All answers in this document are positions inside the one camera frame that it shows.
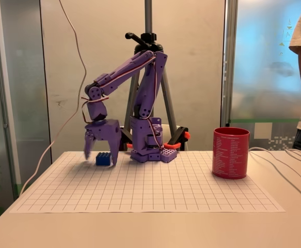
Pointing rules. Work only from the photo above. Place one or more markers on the white grid paper sheet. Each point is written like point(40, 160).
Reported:
point(145, 191)

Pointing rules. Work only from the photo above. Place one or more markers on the red cup with white print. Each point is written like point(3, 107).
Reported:
point(230, 155)

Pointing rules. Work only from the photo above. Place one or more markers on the white paper label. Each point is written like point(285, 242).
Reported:
point(263, 130)

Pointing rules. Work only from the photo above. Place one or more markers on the purple 3D-printed robot arm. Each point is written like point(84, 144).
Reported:
point(145, 85)

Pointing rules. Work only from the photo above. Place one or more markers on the metal frame post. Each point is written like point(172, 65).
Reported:
point(229, 64)
point(4, 103)

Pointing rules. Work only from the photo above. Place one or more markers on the grey and black camera tripod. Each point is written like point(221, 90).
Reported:
point(148, 25)

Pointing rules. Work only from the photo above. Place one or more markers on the blue toy brick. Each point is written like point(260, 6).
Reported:
point(103, 159)

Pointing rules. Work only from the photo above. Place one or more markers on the purple gripper with servo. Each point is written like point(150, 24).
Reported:
point(104, 131)

